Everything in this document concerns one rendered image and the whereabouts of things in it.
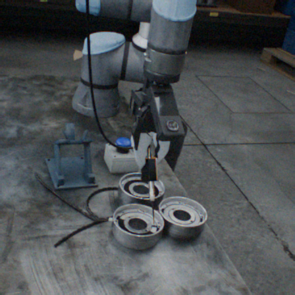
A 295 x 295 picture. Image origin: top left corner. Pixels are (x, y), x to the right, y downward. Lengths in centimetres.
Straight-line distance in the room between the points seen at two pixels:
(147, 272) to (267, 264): 145
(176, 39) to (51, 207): 45
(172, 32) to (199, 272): 46
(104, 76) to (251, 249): 129
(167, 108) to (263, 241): 165
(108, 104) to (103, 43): 19
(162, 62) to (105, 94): 57
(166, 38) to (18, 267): 49
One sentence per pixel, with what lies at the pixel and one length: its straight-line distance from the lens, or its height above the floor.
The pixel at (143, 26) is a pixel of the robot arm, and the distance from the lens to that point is 138.
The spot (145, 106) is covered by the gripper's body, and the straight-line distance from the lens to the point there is 92.
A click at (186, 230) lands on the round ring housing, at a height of 83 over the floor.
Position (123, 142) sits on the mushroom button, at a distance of 118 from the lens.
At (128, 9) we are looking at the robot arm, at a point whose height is 122.
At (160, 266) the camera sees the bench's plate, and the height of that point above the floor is 80.
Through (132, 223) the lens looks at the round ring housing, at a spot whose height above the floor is 81.
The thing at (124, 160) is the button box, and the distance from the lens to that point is 118.
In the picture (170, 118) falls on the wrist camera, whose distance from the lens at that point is 88.
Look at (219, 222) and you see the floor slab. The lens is 249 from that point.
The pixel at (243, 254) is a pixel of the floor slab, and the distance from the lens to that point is 234.
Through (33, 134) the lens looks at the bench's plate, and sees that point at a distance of 132.
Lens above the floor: 144
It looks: 29 degrees down
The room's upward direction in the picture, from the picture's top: 11 degrees clockwise
